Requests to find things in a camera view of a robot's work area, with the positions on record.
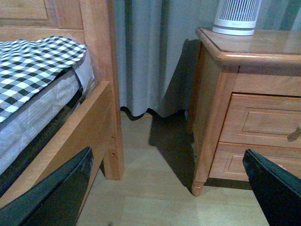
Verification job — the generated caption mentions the grey curtain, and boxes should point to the grey curtain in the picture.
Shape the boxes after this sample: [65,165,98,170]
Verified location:
[113,0,301,118]

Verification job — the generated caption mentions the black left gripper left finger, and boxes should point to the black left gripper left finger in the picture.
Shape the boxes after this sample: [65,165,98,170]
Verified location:
[0,147,93,226]

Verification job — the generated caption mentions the wooden bed frame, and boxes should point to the wooden bed frame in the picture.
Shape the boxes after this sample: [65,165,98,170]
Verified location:
[0,0,125,209]

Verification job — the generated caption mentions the white cylindrical air purifier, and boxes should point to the white cylindrical air purifier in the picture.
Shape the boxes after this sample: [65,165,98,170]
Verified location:
[212,0,261,36]

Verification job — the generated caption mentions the wooden nightstand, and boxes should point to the wooden nightstand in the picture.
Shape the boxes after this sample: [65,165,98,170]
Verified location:
[189,28,301,196]

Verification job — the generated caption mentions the wooden bottom drawer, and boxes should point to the wooden bottom drawer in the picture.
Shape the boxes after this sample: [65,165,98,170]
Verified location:
[209,142,301,181]

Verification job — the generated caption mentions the grey mattress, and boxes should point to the grey mattress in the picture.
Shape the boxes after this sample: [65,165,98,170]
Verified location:
[0,52,95,173]

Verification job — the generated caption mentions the wooden drawer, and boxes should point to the wooden drawer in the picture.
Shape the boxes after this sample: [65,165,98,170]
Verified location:
[209,142,301,181]
[220,93,301,148]

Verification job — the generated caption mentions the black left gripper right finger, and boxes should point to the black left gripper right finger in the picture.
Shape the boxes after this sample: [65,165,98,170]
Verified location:
[243,149,301,226]

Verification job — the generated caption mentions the black white checkered blanket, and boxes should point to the black white checkered blanket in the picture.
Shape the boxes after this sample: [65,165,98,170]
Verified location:
[0,36,87,122]

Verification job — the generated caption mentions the wooden top drawer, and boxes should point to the wooden top drawer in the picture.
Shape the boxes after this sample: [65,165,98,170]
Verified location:
[220,93,301,148]

